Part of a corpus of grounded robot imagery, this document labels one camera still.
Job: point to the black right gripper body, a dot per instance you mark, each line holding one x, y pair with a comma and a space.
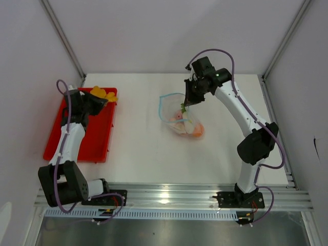
199, 86

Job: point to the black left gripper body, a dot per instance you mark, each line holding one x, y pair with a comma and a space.
88, 108

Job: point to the yellow toy ginger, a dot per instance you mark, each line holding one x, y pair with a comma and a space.
101, 93

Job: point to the pink toy egg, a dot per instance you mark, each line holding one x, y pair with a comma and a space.
177, 116

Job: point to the clear zip top bag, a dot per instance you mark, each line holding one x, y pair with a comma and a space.
169, 104

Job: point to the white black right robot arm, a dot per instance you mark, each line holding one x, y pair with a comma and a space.
259, 136

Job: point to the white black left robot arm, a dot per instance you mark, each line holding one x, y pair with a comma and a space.
62, 181

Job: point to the red plastic tray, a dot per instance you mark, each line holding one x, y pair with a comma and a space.
94, 146

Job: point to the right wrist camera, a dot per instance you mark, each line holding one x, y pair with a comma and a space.
192, 75

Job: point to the left aluminium frame post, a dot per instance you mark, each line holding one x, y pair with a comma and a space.
54, 20

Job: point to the aluminium frame post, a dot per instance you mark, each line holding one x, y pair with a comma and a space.
291, 30
54, 20

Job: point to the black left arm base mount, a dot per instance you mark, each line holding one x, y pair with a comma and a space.
113, 200

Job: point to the aluminium table edge rail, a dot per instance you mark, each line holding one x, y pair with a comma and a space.
200, 197

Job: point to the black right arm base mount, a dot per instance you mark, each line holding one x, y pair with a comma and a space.
240, 200

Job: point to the white slotted cable duct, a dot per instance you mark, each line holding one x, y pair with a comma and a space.
212, 215

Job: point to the right aluminium frame post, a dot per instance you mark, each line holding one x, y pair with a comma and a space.
291, 30

